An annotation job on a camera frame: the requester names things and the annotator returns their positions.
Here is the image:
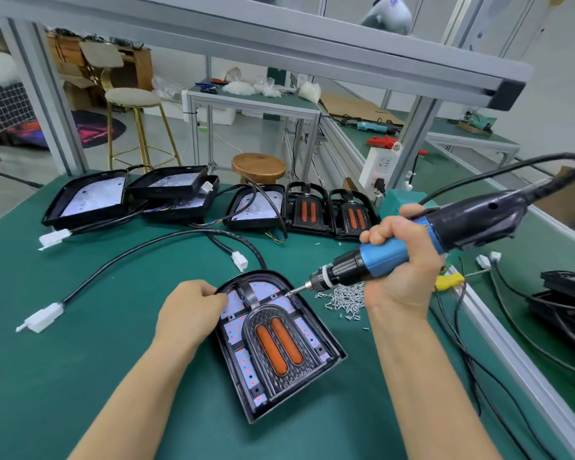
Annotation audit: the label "brown wooden cabinet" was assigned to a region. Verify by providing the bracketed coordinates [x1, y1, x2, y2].
[48, 31, 155, 92]

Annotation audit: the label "stack of unassembled lamp housings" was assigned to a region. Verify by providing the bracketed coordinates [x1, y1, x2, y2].
[16, 165, 289, 334]

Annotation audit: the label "red tool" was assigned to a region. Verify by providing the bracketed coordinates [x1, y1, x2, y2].
[366, 135, 429, 157]

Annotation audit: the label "green workbench white legs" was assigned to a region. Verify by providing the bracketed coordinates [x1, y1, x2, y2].
[426, 118, 521, 169]

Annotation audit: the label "heap of small silver screws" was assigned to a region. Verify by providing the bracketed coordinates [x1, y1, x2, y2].
[316, 280, 367, 322]

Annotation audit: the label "teal hand tool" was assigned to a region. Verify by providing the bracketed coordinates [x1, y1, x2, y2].
[356, 120, 401, 135]

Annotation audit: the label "yellow plug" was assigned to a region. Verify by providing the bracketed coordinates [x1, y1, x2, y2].
[434, 273, 466, 291]

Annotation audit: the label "white crumpled bag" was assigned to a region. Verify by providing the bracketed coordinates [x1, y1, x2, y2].
[298, 81, 322, 104]

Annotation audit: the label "small green workbench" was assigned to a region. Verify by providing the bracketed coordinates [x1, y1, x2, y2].
[182, 86, 324, 178]

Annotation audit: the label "round beige stool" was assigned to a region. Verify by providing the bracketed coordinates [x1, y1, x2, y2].
[105, 88, 183, 171]

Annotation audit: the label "person's right forearm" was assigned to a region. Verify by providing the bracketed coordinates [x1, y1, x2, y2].
[369, 302, 504, 460]

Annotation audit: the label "person's right hand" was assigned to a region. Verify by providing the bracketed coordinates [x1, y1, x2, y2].
[359, 204, 447, 317]

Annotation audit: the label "teal power supply box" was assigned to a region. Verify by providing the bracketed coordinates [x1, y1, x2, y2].
[378, 189, 433, 221]

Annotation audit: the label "white power strip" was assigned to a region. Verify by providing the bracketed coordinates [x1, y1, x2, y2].
[359, 143, 404, 192]

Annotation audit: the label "white handheld device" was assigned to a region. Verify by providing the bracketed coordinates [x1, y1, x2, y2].
[361, 0, 415, 36]

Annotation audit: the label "person's left forearm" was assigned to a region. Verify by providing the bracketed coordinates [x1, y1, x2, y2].
[69, 335, 207, 460]

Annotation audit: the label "person's left hand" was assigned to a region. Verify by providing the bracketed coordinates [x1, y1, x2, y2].
[153, 279, 229, 355]

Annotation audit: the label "aluminium shelf frame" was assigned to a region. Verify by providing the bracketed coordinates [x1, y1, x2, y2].
[0, 0, 536, 192]

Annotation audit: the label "round brown wooden stool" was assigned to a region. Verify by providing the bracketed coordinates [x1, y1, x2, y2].
[231, 153, 289, 185]

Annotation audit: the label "black checked cloth table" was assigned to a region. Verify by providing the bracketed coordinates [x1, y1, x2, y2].
[0, 81, 36, 140]

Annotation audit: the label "brown cardboard box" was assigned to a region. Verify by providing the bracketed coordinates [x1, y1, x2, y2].
[537, 165, 575, 236]

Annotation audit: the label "blue black electric screwdriver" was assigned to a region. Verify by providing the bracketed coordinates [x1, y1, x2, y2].
[297, 191, 533, 293]

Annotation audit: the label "colourful round rug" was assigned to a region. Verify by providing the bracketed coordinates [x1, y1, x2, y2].
[0, 110, 128, 150]

